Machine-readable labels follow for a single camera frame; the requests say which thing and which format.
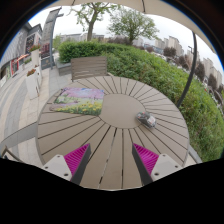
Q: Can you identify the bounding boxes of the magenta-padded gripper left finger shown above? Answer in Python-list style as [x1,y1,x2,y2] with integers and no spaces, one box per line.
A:
[41,143,92,186]

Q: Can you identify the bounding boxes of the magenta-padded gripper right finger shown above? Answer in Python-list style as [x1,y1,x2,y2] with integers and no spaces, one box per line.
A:
[131,143,184,187]

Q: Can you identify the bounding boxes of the transparent grey computer mouse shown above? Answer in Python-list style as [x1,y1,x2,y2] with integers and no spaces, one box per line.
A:
[135,111,157,129]

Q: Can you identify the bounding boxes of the flower landscape print mouse pad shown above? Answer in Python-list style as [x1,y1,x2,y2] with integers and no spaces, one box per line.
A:
[49,87,105,117]

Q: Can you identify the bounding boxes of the white planter with red flowers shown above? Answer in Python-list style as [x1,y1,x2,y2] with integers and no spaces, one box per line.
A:
[25,68,43,100]
[29,44,43,68]

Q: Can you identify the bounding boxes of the green hedge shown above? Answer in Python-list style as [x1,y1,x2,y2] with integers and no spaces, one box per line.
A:
[58,40,224,163]

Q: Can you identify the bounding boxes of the black curved umbrella pole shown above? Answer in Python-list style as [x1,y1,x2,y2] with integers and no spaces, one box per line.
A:
[175,31,198,108]

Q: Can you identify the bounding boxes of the brown slatted outdoor chair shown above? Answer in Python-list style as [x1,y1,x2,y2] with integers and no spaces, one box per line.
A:
[70,55,109,83]

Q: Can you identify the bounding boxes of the distant apartment buildings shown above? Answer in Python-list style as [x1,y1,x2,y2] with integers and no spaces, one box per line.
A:
[58,32,224,88]

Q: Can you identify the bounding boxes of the grey shopfront building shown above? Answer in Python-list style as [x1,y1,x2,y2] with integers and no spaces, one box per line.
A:
[0,23,44,88]

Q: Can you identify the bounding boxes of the tall grey sign pillar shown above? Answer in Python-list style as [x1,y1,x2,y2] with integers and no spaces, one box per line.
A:
[40,7,64,69]

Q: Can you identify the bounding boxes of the thin-crowned leaning tree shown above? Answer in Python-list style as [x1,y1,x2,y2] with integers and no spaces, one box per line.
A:
[69,2,114,43]

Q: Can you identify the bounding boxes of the round dense green tree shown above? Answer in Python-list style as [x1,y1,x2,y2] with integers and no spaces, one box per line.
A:
[108,8,159,44]

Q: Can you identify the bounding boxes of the beige umbrella canopy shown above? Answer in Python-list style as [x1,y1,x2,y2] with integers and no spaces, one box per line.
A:
[46,0,218,54]

